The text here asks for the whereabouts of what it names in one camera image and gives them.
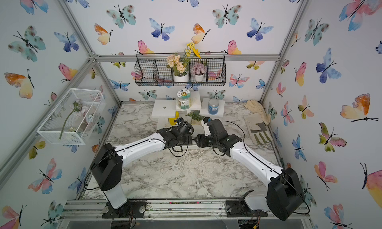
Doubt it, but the green lidded jar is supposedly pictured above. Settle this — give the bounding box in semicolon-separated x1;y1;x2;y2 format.
177;89;191;110

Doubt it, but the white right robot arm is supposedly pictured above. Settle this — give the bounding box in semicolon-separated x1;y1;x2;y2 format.
195;118;310;221

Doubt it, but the blue can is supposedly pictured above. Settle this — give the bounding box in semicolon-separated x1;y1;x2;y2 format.
208;99;219;115

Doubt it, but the beige flowers white pot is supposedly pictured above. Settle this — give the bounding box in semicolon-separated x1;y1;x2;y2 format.
167;54;190;83

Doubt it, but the yellow bottle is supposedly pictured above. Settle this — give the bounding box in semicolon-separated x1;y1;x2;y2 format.
168;112;179;126

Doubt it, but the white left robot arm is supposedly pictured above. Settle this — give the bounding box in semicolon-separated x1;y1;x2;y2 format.
85;118;194;218

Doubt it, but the beige work glove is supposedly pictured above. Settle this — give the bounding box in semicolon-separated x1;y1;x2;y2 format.
244;100;271;125

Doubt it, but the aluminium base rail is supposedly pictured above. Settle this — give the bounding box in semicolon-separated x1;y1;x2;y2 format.
59;198;312;222

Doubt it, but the white storage box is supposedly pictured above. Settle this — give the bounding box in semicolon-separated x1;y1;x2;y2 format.
163;124;205;152

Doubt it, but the white display stand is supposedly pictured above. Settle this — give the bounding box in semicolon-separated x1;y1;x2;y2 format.
151;91;225;129

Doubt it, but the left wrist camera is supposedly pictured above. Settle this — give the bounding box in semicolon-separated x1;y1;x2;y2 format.
172;117;194;136

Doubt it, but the grey patterned work glove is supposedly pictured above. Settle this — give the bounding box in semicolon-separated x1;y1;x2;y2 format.
244;113;273;145

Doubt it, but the black wire wall basket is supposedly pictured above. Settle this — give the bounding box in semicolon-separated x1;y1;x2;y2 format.
132;52;226;87

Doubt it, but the yellow artificial flower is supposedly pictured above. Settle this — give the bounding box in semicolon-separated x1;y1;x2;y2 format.
184;42;201;58

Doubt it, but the small succulent pot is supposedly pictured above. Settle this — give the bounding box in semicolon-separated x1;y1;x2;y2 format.
187;110;205;125

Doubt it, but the purple flowers white pot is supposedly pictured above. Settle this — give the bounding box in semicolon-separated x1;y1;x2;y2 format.
191;63;207;82

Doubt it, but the pink artificial rose stem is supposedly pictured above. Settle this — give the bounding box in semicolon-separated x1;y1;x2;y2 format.
59;100;90;140

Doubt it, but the white mesh wall basket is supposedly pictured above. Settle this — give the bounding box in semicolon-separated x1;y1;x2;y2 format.
37;88;106;145

